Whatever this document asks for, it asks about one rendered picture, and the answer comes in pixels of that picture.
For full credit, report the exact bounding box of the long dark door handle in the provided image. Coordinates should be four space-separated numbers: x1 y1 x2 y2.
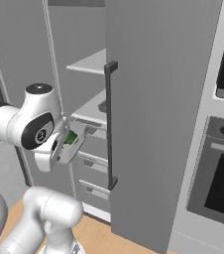
103 61 120 191

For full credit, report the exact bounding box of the grey fridge drawer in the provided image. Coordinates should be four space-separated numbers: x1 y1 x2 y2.
77 150 111 187
80 124 110 159
78 179 112 212

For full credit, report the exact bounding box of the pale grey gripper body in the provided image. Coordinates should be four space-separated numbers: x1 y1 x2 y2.
52 136 84 166

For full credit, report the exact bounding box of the dark grey food container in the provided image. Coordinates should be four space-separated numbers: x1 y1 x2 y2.
97 100 108 114

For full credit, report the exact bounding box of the wide grey fridge door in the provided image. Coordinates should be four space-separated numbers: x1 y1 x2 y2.
104 0 224 254

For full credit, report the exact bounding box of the steel oven with black window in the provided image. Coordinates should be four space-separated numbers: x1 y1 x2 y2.
185 114 224 230

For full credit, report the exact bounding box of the narrow grey fridge door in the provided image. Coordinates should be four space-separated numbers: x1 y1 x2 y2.
0 0 77 199

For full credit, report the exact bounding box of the grey container with green broccoli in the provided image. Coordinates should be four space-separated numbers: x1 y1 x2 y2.
62 123 87 147

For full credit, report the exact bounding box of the grey fridge shelf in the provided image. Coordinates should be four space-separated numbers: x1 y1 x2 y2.
70 88 108 127
65 48 107 76

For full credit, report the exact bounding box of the white appliance cabinet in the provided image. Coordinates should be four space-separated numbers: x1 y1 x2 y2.
167 0 224 254

